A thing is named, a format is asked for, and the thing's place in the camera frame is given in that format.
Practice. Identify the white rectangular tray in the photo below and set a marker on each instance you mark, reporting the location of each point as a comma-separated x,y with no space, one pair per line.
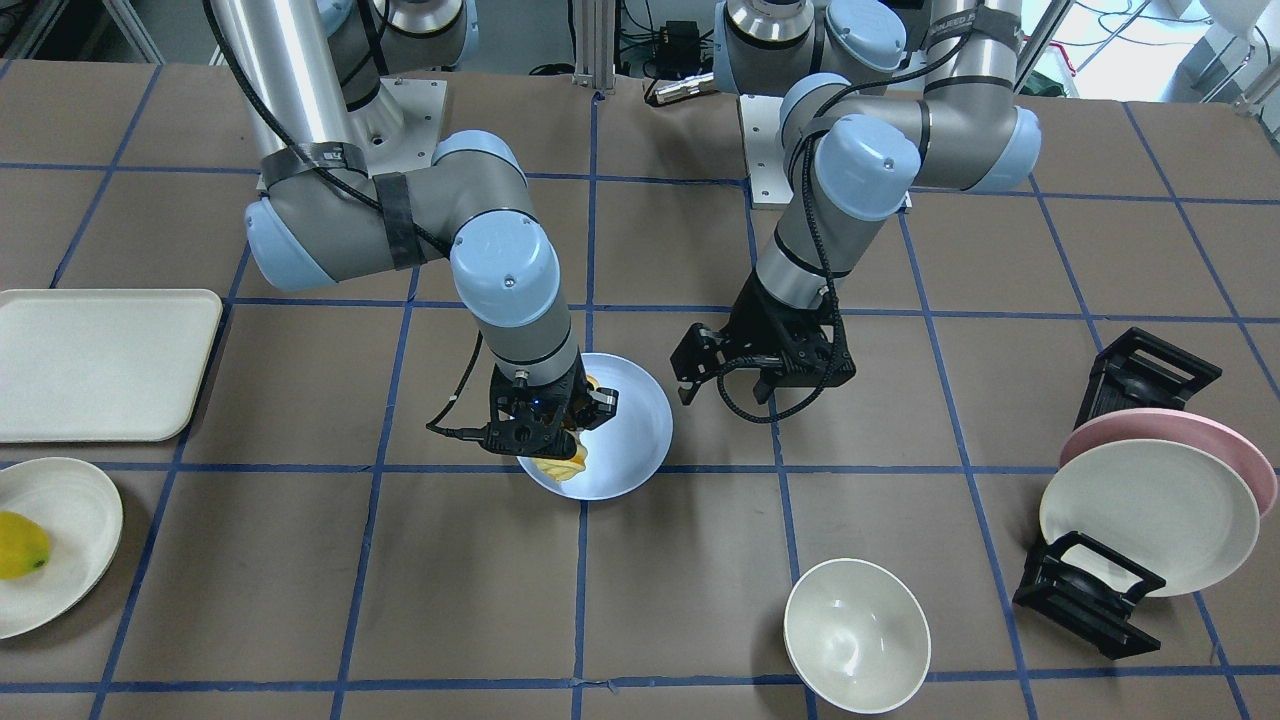
97,366

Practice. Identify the metal cable connector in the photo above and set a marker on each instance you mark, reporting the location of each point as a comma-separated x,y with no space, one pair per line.
660,94

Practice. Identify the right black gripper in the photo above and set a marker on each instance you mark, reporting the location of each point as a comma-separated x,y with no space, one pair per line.
601,402

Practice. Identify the cream plate in rack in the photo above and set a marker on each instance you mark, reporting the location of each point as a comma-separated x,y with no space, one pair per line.
1173,509

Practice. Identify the blue plate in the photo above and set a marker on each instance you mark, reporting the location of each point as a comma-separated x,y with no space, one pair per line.
628,449

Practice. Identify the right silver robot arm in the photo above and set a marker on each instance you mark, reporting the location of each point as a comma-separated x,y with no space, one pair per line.
325,216

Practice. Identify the cream bowl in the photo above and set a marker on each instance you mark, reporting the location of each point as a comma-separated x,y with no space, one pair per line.
857,636

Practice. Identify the cream round plate with lemon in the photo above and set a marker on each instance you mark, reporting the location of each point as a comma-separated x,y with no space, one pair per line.
81,511

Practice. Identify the pink plate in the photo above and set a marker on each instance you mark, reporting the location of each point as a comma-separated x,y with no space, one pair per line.
1197,431

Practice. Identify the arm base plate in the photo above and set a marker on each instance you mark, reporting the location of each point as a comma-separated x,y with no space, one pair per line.
765,160
404,118

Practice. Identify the aluminium frame post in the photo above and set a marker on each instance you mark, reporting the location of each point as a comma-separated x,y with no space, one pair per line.
594,37

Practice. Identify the yellow lemon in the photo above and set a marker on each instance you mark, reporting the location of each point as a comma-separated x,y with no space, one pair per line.
25,546

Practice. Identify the black plate rack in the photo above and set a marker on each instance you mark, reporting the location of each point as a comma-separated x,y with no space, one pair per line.
1138,369

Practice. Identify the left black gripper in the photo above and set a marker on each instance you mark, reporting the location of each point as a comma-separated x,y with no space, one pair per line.
752,313

